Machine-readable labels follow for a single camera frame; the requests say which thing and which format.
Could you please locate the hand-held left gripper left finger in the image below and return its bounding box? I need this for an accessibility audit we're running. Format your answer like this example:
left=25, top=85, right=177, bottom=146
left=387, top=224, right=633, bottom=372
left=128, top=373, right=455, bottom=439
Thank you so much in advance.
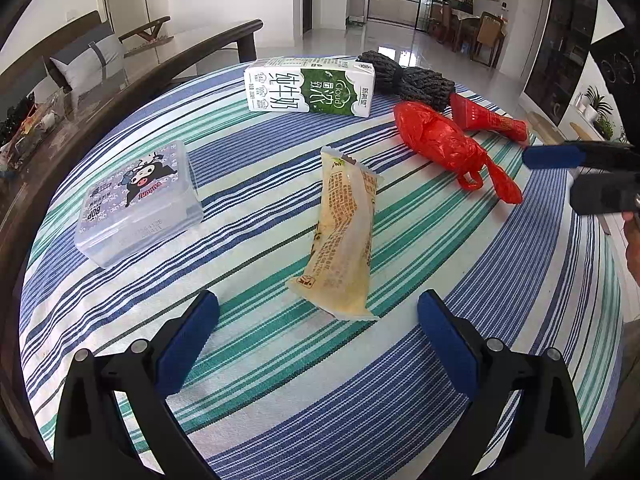
left=52, top=290, right=221, bottom=480

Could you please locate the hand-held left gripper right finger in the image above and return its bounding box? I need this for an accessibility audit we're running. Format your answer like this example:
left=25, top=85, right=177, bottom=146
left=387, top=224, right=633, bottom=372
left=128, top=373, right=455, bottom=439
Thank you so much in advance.
left=417, top=289, right=586, bottom=480

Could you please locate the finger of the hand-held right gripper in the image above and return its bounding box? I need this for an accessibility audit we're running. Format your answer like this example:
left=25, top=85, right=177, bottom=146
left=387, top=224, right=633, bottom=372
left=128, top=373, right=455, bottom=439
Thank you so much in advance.
left=521, top=140, right=640, bottom=172
left=569, top=171, right=640, bottom=218

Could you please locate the red packet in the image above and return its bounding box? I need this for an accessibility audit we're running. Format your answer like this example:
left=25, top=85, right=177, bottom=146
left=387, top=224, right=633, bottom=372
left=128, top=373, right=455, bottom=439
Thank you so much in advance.
left=449, top=92, right=531, bottom=148

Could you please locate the red plastic bag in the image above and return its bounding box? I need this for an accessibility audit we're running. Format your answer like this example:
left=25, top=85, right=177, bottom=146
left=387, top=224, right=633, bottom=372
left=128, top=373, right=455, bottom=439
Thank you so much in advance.
left=393, top=101, right=524, bottom=206

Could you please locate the clear plastic box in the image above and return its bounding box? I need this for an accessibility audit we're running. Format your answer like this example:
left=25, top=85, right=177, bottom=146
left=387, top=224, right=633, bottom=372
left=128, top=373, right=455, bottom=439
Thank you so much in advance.
left=74, top=140, right=205, bottom=269

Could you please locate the pale yellow snack wrapper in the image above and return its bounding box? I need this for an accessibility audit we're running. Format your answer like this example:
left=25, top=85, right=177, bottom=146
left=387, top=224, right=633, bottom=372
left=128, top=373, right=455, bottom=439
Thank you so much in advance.
left=286, top=146, right=385, bottom=322

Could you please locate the black rope bundle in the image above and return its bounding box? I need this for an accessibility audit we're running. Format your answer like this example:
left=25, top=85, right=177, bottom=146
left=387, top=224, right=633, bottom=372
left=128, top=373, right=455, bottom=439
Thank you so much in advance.
left=356, top=50, right=457, bottom=113

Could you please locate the white green milk carton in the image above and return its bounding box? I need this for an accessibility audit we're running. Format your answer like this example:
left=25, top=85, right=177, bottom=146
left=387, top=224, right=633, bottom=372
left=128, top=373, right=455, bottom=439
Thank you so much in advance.
left=243, top=56, right=377, bottom=119

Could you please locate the person's right hand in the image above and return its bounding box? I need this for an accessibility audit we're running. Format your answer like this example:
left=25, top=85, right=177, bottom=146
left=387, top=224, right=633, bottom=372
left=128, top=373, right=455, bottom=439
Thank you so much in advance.
left=620, top=210, right=640, bottom=281

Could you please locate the low green plant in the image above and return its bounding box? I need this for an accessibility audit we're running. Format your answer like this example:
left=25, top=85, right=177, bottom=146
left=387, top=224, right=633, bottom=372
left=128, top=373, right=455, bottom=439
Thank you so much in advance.
left=597, top=115, right=626, bottom=141

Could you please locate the plant in white pot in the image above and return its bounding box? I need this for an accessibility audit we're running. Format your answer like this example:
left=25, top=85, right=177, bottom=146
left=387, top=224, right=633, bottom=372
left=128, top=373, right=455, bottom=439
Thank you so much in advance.
left=582, top=85, right=613, bottom=123

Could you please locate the tan dining chair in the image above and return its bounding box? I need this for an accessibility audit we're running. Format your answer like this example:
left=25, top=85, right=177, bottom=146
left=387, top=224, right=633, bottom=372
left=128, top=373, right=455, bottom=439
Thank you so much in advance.
left=472, top=12, right=506, bottom=68

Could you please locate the dining table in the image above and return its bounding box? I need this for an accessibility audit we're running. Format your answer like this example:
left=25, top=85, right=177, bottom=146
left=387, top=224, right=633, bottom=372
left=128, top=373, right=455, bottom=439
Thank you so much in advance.
left=450, top=7, right=481, bottom=51

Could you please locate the dark dining chair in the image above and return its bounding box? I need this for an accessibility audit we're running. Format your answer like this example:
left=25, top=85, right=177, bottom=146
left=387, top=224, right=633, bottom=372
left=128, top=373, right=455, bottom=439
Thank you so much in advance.
left=430, top=0, right=453, bottom=43

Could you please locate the striped tablecloth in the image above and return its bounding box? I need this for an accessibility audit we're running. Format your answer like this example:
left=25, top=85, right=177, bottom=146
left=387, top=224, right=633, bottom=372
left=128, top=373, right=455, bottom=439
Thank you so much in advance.
left=19, top=55, right=626, bottom=480

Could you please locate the clear tray with small items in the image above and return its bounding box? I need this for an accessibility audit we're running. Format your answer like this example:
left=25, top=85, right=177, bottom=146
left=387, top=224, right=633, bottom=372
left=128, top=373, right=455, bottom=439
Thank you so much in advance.
left=0, top=91, right=68, bottom=166

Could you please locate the grey cushion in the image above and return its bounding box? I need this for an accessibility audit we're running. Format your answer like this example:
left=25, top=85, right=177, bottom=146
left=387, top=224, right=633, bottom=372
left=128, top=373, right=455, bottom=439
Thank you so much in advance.
left=44, top=35, right=127, bottom=93

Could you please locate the wooden sofa bench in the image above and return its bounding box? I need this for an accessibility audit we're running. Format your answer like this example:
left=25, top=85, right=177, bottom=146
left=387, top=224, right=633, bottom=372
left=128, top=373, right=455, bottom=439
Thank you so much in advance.
left=0, top=10, right=126, bottom=111

